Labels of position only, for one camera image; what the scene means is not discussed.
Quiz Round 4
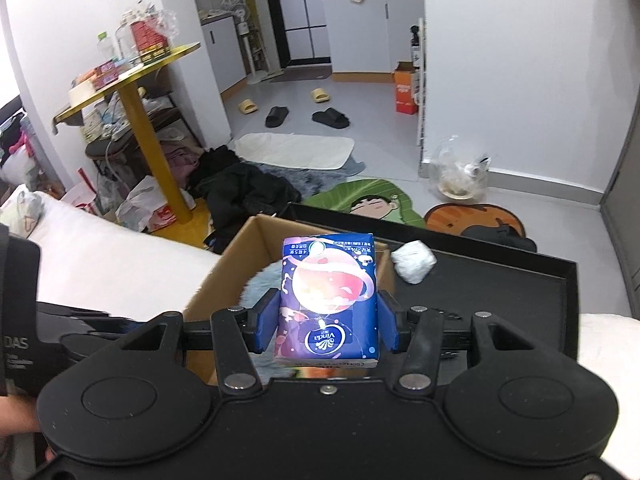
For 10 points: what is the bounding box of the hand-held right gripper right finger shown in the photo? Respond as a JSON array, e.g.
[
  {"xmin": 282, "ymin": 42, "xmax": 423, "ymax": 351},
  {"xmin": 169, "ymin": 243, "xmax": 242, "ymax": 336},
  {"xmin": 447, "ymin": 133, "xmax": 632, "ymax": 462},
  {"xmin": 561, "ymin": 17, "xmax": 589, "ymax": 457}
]
[{"xmin": 377, "ymin": 289, "xmax": 581, "ymax": 393}]

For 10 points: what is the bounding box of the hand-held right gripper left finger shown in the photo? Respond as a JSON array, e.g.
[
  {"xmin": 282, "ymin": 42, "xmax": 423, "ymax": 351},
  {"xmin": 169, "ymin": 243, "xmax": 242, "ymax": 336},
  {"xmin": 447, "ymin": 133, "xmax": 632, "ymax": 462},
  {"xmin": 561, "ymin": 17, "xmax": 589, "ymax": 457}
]
[{"xmin": 86, "ymin": 289, "xmax": 282, "ymax": 394}]

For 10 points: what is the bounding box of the light blue fluffy cloth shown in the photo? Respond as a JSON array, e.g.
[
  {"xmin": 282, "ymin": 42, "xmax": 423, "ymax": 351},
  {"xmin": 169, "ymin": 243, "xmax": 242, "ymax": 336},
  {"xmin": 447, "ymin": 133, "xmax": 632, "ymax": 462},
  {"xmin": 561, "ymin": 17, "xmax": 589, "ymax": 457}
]
[{"xmin": 237, "ymin": 259, "xmax": 286, "ymax": 310}]

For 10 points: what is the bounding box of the brown cardboard box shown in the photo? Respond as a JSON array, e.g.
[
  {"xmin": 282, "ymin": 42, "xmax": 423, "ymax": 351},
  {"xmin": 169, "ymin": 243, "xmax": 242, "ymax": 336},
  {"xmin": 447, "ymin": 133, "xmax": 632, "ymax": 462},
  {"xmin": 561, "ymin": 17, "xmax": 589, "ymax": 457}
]
[{"xmin": 182, "ymin": 213, "xmax": 399, "ymax": 387}]

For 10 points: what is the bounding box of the blue tissue packet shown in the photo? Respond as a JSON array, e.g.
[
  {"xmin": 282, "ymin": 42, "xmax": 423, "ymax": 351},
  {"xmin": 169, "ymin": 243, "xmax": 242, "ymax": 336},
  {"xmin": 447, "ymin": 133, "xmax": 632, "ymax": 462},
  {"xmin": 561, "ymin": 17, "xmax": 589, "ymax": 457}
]
[{"xmin": 272, "ymin": 232, "xmax": 381, "ymax": 367}]

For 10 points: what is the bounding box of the black tray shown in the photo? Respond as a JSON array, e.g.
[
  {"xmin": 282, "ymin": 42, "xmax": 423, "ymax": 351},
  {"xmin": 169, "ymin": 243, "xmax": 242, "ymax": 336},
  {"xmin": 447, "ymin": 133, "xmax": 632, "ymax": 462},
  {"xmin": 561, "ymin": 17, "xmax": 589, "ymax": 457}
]
[{"xmin": 210, "ymin": 202, "xmax": 581, "ymax": 363}]

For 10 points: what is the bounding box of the person's left hand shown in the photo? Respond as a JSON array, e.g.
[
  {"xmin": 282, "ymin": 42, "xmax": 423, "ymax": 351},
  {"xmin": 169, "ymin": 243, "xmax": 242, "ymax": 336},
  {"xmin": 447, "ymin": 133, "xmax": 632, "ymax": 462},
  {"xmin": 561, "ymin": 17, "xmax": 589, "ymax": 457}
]
[{"xmin": 0, "ymin": 394, "xmax": 55, "ymax": 463}]

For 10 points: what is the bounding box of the white crumpled plastic bag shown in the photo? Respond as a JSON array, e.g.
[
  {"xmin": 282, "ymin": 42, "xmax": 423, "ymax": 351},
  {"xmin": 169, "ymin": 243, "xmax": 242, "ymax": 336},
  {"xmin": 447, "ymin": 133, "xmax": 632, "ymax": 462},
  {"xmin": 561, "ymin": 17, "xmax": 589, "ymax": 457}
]
[{"xmin": 14, "ymin": 189, "xmax": 47, "ymax": 237}]

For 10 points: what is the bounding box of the white fleece blanket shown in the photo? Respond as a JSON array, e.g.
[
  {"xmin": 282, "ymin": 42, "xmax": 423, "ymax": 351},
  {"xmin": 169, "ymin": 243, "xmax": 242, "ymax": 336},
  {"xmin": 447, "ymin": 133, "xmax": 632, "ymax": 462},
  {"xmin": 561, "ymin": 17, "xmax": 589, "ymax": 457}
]
[{"xmin": 0, "ymin": 184, "xmax": 640, "ymax": 480}]

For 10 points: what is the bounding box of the orange round rug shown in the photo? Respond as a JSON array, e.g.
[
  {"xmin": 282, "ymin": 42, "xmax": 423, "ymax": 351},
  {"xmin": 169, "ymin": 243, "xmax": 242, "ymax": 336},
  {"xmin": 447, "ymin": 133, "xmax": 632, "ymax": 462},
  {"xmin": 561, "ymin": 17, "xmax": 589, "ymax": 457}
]
[{"xmin": 423, "ymin": 202, "xmax": 529, "ymax": 242}]

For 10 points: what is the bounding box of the green cartoon rug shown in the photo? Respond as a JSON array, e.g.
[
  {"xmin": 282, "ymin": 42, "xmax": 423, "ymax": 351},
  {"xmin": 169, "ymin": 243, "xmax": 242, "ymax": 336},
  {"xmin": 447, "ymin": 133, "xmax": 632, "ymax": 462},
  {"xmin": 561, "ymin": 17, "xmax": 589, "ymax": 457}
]
[{"xmin": 302, "ymin": 177, "xmax": 426, "ymax": 227}]

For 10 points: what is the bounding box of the black bag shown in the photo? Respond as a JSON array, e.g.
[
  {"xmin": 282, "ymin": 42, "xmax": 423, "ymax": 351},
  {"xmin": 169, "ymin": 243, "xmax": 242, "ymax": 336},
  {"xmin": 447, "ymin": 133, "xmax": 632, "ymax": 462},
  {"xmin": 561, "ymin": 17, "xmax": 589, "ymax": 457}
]
[{"xmin": 459, "ymin": 224, "xmax": 539, "ymax": 254}]

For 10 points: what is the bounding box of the black clothes pile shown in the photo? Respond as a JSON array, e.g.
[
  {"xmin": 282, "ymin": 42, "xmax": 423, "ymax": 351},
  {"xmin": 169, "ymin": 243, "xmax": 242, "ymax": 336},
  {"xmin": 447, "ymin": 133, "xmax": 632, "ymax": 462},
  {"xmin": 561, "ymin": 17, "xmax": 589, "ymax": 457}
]
[{"xmin": 192, "ymin": 145, "xmax": 304, "ymax": 256}]

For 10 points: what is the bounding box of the grey fluffy rug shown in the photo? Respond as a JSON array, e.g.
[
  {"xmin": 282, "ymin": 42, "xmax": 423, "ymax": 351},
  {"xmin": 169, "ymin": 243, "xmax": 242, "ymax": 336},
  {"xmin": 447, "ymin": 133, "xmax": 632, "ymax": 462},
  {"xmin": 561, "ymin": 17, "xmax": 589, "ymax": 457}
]
[{"xmin": 249, "ymin": 154, "xmax": 367, "ymax": 197}]

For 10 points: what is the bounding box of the white and red plastic bag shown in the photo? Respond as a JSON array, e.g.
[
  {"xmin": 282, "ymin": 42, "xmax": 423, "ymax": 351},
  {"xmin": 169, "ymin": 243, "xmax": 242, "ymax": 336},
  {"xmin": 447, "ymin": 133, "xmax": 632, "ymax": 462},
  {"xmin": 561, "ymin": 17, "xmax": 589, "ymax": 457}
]
[{"xmin": 115, "ymin": 174, "xmax": 179, "ymax": 234}]

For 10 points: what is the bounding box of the clear plastic bag with bowl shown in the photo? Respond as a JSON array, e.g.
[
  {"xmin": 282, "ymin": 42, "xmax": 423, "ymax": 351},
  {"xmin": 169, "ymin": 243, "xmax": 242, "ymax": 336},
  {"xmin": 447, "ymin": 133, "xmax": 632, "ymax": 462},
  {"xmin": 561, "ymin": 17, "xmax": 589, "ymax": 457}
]
[{"xmin": 428, "ymin": 134, "xmax": 494, "ymax": 202}]

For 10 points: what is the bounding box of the white floor mat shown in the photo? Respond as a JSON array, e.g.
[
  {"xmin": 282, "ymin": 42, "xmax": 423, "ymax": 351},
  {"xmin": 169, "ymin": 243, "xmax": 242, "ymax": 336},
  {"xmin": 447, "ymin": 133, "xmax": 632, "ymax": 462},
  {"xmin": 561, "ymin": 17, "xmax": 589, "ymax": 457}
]
[{"xmin": 233, "ymin": 132, "xmax": 356, "ymax": 171}]

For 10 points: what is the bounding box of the black slipper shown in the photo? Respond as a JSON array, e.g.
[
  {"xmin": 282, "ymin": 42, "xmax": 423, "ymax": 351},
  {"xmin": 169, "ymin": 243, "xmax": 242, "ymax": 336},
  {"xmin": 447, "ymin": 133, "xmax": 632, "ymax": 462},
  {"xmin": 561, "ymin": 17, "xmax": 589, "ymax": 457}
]
[
  {"xmin": 312, "ymin": 107, "xmax": 351, "ymax": 129},
  {"xmin": 264, "ymin": 105, "xmax": 291, "ymax": 129}
]

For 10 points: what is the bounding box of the yellow round table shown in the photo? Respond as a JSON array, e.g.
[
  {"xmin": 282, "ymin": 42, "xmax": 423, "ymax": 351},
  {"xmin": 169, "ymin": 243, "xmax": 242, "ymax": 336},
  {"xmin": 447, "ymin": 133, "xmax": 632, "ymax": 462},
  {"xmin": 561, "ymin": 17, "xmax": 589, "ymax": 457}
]
[{"xmin": 52, "ymin": 42, "xmax": 202, "ymax": 226}]

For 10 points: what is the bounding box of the orange carton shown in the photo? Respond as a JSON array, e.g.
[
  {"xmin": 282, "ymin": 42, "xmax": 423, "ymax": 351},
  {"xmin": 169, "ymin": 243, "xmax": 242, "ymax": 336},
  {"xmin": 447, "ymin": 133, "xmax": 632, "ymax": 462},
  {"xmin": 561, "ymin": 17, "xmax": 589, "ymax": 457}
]
[{"xmin": 392, "ymin": 61, "xmax": 420, "ymax": 115}]

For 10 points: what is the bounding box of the grey cabinet panel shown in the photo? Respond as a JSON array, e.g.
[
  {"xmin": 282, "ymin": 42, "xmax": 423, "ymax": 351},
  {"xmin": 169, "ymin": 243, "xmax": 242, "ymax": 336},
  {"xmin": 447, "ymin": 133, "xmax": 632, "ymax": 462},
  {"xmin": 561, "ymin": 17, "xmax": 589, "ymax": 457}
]
[{"xmin": 599, "ymin": 120, "xmax": 640, "ymax": 322}]

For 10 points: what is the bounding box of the pink small box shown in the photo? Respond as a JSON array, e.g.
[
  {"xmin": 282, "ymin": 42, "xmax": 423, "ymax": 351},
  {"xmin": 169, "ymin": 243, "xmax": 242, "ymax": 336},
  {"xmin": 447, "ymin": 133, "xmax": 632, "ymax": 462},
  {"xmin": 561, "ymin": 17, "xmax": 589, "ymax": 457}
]
[{"xmin": 94, "ymin": 59, "xmax": 122, "ymax": 84}]

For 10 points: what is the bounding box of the green capped plastic bottle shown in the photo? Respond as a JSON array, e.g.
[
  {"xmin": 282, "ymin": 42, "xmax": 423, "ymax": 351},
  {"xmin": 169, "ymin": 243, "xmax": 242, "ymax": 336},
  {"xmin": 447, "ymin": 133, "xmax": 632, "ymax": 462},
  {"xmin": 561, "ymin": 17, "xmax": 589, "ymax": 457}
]
[{"xmin": 97, "ymin": 32, "xmax": 117, "ymax": 64}]

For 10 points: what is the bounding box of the small white cabinet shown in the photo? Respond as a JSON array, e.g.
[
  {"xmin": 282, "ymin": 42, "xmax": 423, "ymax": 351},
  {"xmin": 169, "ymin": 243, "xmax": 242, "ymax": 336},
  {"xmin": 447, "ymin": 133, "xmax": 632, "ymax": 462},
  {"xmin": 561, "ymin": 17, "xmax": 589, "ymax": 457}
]
[{"xmin": 199, "ymin": 11, "xmax": 247, "ymax": 97}]

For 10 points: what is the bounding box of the white standing fan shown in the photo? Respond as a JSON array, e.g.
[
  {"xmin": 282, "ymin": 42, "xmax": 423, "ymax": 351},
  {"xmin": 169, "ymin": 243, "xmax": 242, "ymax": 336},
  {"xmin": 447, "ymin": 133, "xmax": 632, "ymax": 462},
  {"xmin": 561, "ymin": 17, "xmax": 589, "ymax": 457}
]
[{"xmin": 220, "ymin": 2, "xmax": 271, "ymax": 86}]

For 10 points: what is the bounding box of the black spray bottle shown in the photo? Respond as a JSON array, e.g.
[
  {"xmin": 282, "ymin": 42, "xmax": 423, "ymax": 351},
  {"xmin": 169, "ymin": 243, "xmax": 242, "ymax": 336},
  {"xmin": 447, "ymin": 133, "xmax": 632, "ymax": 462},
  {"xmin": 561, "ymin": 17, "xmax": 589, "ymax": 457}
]
[{"xmin": 408, "ymin": 24, "xmax": 422, "ymax": 69}]

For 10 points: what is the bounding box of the clear plastic bottle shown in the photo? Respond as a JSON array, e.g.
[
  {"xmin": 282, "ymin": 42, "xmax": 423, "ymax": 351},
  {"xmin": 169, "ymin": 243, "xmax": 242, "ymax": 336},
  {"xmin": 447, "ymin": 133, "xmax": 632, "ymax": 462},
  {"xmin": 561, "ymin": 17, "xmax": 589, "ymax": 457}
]
[{"xmin": 115, "ymin": 22, "xmax": 137, "ymax": 62}]

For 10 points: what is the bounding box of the white kitchen cabinet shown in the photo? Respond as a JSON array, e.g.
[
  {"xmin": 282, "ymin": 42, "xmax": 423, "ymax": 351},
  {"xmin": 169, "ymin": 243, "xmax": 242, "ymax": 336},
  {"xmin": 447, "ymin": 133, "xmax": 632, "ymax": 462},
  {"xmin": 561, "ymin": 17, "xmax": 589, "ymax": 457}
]
[{"xmin": 319, "ymin": 0, "xmax": 426, "ymax": 77}]

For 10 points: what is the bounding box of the red box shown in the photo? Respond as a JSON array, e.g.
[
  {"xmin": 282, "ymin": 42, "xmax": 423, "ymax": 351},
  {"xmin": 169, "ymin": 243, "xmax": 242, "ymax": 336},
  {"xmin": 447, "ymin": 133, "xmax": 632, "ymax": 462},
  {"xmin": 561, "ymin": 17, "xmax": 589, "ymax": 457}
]
[{"xmin": 129, "ymin": 14, "xmax": 172, "ymax": 64}]

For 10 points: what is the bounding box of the black framed sliding door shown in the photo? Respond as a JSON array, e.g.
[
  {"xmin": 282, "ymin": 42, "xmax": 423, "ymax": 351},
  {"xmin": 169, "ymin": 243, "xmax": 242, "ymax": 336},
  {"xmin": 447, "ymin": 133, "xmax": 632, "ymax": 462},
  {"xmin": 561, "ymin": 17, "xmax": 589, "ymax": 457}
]
[{"xmin": 259, "ymin": 0, "xmax": 334, "ymax": 69}]

